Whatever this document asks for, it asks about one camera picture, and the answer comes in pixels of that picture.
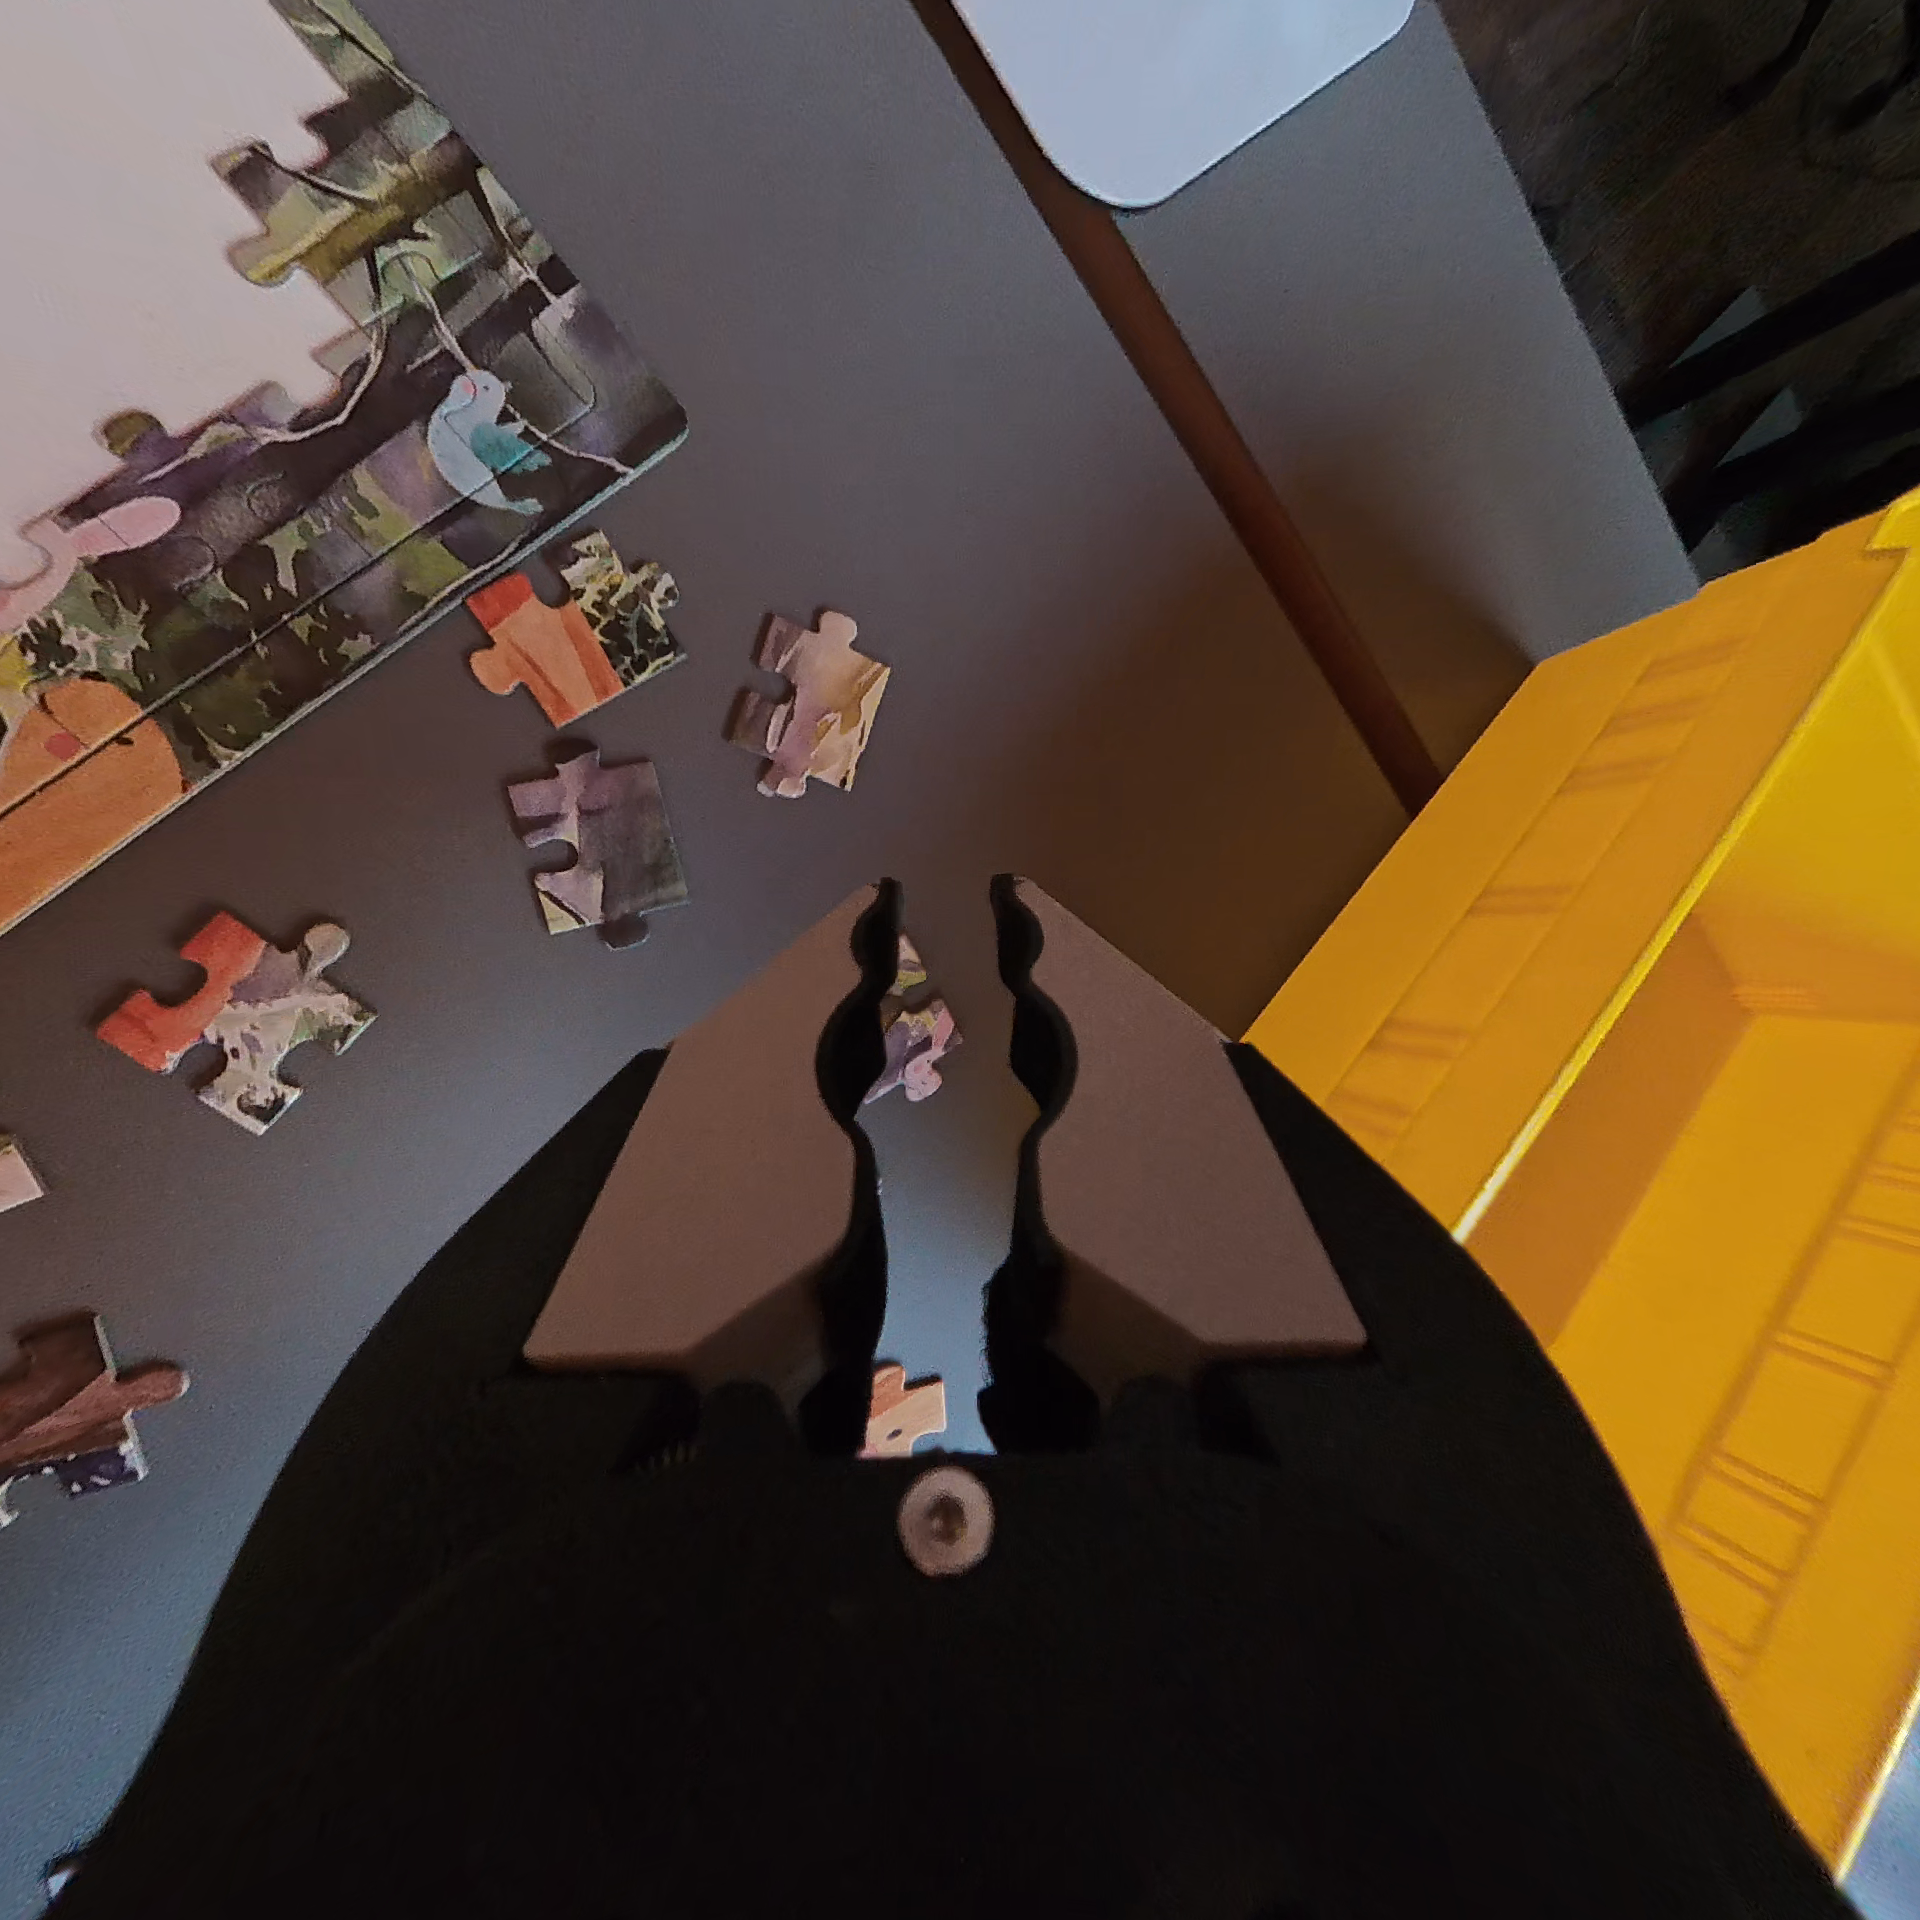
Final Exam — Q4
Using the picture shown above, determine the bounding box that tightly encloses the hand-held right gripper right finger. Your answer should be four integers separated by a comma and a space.
987, 875, 1370, 1421

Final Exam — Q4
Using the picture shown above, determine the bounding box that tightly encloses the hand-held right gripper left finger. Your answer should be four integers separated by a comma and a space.
528, 882, 906, 1421

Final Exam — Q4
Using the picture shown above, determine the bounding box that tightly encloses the yellow plastic bin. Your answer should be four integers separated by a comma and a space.
1243, 486, 1920, 1878

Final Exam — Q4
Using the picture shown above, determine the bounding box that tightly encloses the partly assembled jigsaw puzzle board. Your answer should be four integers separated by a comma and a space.
0, 0, 692, 935

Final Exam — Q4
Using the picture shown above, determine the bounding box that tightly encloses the white stand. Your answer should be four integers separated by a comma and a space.
953, 0, 1420, 208

